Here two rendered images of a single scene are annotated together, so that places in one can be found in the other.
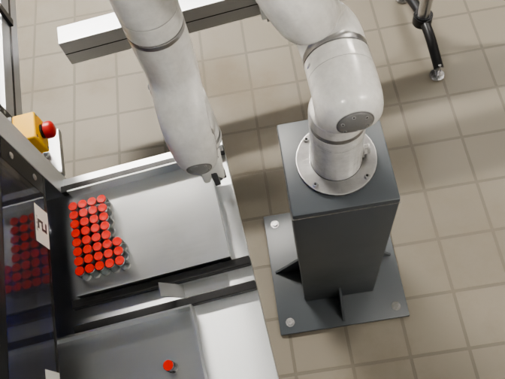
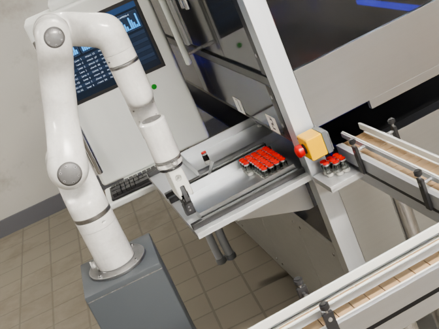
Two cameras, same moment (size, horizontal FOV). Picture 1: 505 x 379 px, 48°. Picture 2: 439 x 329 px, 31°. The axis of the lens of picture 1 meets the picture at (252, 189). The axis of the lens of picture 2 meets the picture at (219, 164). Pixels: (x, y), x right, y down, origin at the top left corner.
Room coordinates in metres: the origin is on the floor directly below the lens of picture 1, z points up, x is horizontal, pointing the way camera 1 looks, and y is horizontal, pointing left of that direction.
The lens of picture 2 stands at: (2.90, -0.28, 1.89)
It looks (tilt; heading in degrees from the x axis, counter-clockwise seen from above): 21 degrees down; 168
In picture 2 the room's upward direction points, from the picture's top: 24 degrees counter-clockwise
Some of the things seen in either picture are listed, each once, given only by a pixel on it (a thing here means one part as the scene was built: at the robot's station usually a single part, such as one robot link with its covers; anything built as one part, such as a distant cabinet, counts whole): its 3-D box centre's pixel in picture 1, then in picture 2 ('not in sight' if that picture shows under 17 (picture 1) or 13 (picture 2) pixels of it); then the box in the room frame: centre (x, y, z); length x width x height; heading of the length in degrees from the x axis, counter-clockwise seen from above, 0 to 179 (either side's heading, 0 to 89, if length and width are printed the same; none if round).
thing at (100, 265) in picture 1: (98, 235); (263, 164); (0.54, 0.36, 0.90); 0.18 x 0.02 x 0.05; 178
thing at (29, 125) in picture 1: (28, 134); (314, 143); (0.80, 0.46, 0.99); 0.08 x 0.07 x 0.07; 88
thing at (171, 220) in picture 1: (146, 224); (235, 182); (0.54, 0.25, 0.90); 0.34 x 0.26 x 0.04; 88
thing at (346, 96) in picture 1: (342, 100); (74, 177); (0.55, -0.21, 1.16); 0.19 x 0.12 x 0.24; 175
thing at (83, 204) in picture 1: (89, 238); (269, 162); (0.54, 0.39, 0.90); 0.18 x 0.02 x 0.05; 178
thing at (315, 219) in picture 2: not in sight; (225, 142); (-0.31, 0.47, 0.73); 1.98 x 0.01 x 0.25; 178
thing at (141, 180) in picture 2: not in sight; (155, 172); (-0.14, 0.11, 0.82); 0.40 x 0.14 x 0.02; 82
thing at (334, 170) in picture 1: (336, 140); (105, 239); (0.58, -0.21, 0.95); 0.19 x 0.19 x 0.18
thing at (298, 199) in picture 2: not in sight; (260, 212); (0.62, 0.27, 0.79); 0.34 x 0.03 x 0.13; 88
